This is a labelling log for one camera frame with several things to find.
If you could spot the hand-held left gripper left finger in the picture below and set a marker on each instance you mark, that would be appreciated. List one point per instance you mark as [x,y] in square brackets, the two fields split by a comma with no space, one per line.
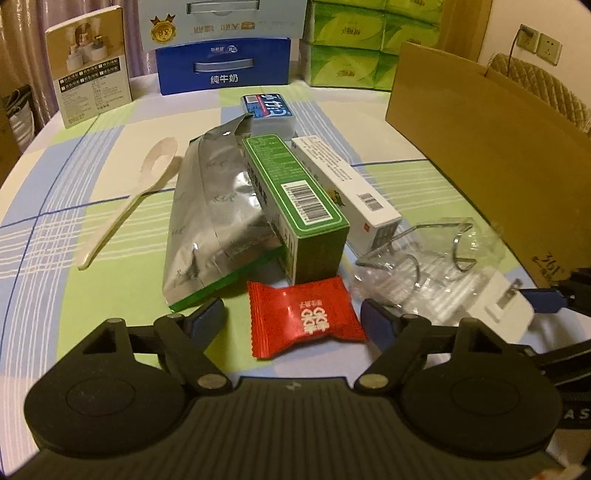
[208,318]

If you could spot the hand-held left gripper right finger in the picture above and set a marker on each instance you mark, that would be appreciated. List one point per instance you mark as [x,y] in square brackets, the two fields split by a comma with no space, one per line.
[374,318]

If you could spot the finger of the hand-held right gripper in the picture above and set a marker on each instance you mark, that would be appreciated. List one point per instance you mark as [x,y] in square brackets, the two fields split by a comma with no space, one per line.
[545,299]
[563,364]

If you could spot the white charger plug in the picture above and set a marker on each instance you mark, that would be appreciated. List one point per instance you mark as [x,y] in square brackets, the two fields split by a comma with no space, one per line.
[501,307]

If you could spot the clear plastic packaging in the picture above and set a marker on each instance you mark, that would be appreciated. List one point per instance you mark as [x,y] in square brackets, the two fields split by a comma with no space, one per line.
[415,277]

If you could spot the red candy packet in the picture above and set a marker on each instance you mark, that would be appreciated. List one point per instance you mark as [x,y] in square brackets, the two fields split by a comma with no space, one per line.
[300,318]

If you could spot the silver foil bag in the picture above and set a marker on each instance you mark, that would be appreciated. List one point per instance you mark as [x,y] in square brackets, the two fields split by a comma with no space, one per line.
[203,207]

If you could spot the white medicine box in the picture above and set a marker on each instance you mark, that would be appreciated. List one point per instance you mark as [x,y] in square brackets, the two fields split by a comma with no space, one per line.
[346,180]

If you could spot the green carton box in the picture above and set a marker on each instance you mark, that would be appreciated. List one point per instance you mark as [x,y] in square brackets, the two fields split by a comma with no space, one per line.
[286,184]

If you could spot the brown cardboard box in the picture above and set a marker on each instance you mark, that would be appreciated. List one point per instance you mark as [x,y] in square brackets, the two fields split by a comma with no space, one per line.
[461,129]

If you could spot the checked cloth covered desktop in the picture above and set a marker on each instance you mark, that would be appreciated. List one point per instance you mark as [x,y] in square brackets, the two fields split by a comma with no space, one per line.
[115,286]

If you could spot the white plastic spoon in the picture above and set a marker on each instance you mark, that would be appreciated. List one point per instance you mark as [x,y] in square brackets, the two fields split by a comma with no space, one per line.
[157,159]

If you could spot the dark blue milk carton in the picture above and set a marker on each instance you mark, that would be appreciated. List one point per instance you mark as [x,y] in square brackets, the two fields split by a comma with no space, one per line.
[221,69]

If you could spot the brown storage carton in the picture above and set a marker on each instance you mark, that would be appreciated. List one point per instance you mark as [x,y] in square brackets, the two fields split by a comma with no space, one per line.
[7,143]

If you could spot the beige product box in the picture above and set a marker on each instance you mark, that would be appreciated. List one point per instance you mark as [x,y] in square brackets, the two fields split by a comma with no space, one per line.
[87,69]

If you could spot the white plastic bag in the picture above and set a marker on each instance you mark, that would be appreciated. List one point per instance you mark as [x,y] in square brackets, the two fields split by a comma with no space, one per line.
[19,115]

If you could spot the stack of green tissue packs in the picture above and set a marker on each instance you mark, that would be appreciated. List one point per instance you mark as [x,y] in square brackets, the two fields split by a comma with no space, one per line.
[351,41]

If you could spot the light blue milk carton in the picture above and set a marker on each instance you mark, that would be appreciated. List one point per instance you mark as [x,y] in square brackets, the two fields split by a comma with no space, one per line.
[221,23]

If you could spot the pink curtain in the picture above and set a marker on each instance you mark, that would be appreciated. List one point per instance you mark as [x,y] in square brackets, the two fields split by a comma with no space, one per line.
[27,46]

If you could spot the empty wall socket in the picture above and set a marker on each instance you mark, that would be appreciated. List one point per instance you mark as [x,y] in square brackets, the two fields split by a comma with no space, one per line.
[548,48]

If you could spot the wall socket with plug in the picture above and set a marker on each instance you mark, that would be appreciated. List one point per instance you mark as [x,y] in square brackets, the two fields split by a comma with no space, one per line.
[526,39]

